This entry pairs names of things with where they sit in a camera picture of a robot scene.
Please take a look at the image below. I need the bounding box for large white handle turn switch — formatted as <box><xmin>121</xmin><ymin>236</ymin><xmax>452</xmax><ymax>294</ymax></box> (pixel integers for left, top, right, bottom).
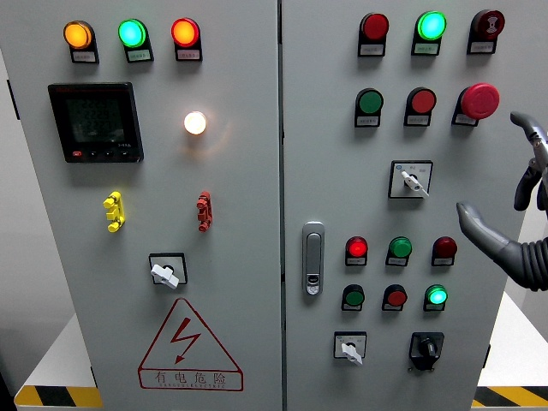
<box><xmin>387</xmin><ymin>159</ymin><xmax>434</xmax><ymax>200</ymax></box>

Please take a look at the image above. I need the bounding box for small dark red lamp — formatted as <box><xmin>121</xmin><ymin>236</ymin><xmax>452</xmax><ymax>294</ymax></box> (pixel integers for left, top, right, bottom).
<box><xmin>432</xmin><ymin>235</ymin><xmax>458</xmax><ymax>259</ymax></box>

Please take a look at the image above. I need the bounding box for small green lit lamp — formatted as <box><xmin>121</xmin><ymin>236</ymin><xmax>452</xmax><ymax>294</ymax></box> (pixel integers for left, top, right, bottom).
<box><xmin>424</xmin><ymin>283</ymin><xmax>449</xmax><ymax>307</ymax></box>

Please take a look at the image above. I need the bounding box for small dark green lamp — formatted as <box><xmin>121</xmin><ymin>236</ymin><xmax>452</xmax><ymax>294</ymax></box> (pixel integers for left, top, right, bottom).
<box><xmin>388</xmin><ymin>235</ymin><xmax>414</xmax><ymax>259</ymax></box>

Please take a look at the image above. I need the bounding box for small red push button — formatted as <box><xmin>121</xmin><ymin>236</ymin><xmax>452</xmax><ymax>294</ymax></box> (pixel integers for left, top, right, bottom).
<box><xmin>383</xmin><ymin>283</ymin><xmax>408</xmax><ymax>307</ymax></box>

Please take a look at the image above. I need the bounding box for small red lit lamp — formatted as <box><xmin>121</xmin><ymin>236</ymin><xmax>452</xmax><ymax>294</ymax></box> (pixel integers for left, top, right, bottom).
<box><xmin>345</xmin><ymin>235</ymin><xmax>369</xmax><ymax>259</ymax></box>

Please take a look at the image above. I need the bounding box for large red stop button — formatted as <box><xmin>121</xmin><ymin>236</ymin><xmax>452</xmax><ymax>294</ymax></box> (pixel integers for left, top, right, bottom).
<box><xmin>456</xmin><ymin>82</ymin><xmax>501</xmax><ymax>121</ymax></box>

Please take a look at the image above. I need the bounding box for small green push button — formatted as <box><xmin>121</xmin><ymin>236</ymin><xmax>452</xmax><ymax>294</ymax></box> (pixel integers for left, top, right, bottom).
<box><xmin>342</xmin><ymin>283</ymin><xmax>366</xmax><ymax>307</ymax></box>

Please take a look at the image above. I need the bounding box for black yellow striped tape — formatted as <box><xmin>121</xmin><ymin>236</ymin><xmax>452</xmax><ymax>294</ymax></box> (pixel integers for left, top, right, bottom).
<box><xmin>472</xmin><ymin>385</ymin><xmax>548</xmax><ymax>408</ymax></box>
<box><xmin>14</xmin><ymin>384</ymin><xmax>104</xmax><ymax>408</ymax></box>

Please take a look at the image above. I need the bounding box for large red push button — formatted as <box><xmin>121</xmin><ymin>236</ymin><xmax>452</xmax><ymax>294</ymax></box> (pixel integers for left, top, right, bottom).
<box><xmin>406</xmin><ymin>86</ymin><xmax>438</xmax><ymax>116</ymax></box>

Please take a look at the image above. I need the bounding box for cabinet door with silver lock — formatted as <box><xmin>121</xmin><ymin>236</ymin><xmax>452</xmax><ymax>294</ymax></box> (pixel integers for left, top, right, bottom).
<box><xmin>280</xmin><ymin>0</ymin><xmax>548</xmax><ymax>411</ymax></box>

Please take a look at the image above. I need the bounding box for silver door lock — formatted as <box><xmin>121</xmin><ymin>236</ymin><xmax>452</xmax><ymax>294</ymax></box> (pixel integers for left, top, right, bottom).
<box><xmin>301</xmin><ymin>221</ymin><xmax>326</xmax><ymax>297</ymax></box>

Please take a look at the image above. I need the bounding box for large green push button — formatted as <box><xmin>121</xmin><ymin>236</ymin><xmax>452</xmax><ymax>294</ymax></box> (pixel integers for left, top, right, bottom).
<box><xmin>355</xmin><ymin>87</ymin><xmax>385</xmax><ymax>116</ymax></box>

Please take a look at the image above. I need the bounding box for dark red buzzer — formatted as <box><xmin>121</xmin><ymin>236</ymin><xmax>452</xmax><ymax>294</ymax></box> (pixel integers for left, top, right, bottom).
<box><xmin>470</xmin><ymin>9</ymin><xmax>506</xmax><ymax>43</ymax></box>

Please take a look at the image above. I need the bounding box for large green lit lamp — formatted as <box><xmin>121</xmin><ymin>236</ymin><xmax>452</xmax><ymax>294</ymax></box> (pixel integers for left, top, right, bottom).
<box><xmin>416</xmin><ymin>10</ymin><xmax>448</xmax><ymax>42</ymax></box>
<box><xmin>117</xmin><ymin>18</ymin><xmax>149</xmax><ymax>48</ymax></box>

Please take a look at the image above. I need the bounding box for large dark red lamp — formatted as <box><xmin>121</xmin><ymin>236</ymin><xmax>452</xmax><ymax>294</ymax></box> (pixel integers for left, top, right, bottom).
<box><xmin>359</xmin><ymin>12</ymin><xmax>390</xmax><ymax>43</ymax></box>

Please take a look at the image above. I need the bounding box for cabinet door with warning triangle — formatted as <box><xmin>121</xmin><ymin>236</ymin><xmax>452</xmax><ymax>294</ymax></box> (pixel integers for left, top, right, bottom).
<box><xmin>0</xmin><ymin>0</ymin><xmax>283</xmax><ymax>411</ymax></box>

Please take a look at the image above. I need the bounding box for white round lamp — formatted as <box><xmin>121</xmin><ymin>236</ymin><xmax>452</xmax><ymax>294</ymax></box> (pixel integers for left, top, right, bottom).
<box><xmin>183</xmin><ymin>110</ymin><xmax>208</xmax><ymax>136</ymax></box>

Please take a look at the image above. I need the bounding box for red warning triangle sticker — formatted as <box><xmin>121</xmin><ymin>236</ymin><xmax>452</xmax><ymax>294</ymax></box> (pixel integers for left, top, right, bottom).
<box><xmin>137</xmin><ymin>297</ymin><xmax>245</xmax><ymax>392</ymax></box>

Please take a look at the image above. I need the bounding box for large red lit lamp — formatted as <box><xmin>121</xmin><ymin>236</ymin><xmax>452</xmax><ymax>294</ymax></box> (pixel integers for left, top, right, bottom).
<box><xmin>170</xmin><ymin>17</ymin><xmax>201</xmax><ymax>48</ymax></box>

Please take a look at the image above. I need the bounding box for black display meter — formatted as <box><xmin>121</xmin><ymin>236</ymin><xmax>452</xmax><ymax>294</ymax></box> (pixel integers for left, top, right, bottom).
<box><xmin>47</xmin><ymin>81</ymin><xmax>145</xmax><ymax>164</ymax></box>

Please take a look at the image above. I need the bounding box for large yellow round lamp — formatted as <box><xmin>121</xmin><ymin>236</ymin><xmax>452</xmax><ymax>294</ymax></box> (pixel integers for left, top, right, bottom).
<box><xmin>63</xmin><ymin>20</ymin><xmax>94</xmax><ymax>49</ymax></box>

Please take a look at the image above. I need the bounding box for black handle turn switch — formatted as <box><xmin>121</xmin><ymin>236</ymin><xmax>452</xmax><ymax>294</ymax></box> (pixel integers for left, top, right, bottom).
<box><xmin>408</xmin><ymin>331</ymin><xmax>445</xmax><ymax>372</ymax></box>

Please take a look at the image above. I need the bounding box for small white handle turn switch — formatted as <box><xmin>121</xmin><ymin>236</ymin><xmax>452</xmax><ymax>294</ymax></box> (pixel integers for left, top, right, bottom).
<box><xmin>333</xmin><ymin>331</ymin><xmax>368</xmax><ymax>367</ymax></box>

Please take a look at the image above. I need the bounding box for small red handle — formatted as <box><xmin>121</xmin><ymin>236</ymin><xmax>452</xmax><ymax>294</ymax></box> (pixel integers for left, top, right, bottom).
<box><xmin>196</xmin><ymin>190</ymin><xmax>213</xmax><ymax>233</ymax></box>

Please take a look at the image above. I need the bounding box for white handle switch, plain plate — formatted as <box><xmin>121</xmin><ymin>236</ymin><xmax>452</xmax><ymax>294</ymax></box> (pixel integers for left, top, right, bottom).
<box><xmin>148</xmin><ymin>252</ymin><xmax>189</xmax><ymax>293</ymax></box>

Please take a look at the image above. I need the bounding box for small yellow handle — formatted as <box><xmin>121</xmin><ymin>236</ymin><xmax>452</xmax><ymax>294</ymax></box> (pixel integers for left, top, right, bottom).
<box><xmin>102</xmin><ymin>191</ymin><xmax>127</xmax><ymax>234</ymax></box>

